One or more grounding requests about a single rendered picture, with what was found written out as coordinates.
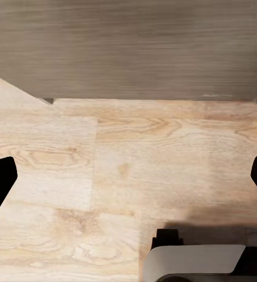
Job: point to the dishwasher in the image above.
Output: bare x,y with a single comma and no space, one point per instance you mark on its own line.
201,50

